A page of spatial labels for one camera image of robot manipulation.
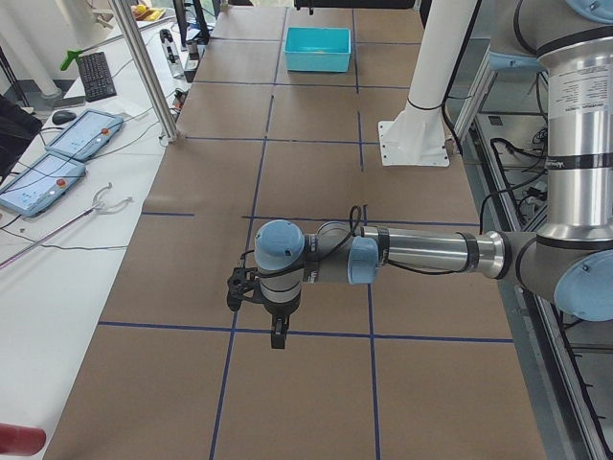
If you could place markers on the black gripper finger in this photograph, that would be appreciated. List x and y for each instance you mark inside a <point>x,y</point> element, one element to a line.
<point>278,332</point>

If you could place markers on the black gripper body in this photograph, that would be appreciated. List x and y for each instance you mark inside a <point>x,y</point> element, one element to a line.
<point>281,313</point>

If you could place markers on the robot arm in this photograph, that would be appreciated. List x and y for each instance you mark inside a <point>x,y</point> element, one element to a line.
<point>567,261</point>

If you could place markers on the white reach grabber tool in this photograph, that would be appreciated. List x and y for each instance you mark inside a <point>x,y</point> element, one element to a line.
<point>98,206</point>

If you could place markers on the far teach pendant tablet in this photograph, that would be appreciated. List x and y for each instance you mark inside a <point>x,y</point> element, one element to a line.
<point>87,134</point>

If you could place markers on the teach pendant tablet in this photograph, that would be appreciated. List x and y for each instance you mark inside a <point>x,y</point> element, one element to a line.
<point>41,185</point>
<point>87,134</point>

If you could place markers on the turquoise plastic storage bin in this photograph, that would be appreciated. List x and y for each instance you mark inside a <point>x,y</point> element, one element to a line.
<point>309,49</point>

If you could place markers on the near teach pendant tablet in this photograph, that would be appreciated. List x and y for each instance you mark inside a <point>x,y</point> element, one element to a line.
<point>41,185</point>

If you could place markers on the red cylinder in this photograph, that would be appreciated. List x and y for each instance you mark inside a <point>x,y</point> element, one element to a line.
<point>19,440</point>

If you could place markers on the black keyboard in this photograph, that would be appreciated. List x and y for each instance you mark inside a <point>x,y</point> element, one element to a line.
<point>96,77</point>

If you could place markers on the black computer mouse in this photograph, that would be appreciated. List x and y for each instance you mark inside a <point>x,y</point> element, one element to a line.
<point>62,117</point>

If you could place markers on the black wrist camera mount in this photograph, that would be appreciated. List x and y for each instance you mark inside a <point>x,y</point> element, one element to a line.
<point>243,286</point>

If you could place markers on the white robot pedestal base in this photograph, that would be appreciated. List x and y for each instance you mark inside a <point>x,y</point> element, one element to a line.
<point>416,136</point>

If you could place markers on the aluminium frame post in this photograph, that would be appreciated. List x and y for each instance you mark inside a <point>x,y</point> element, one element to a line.
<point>138,49</point>

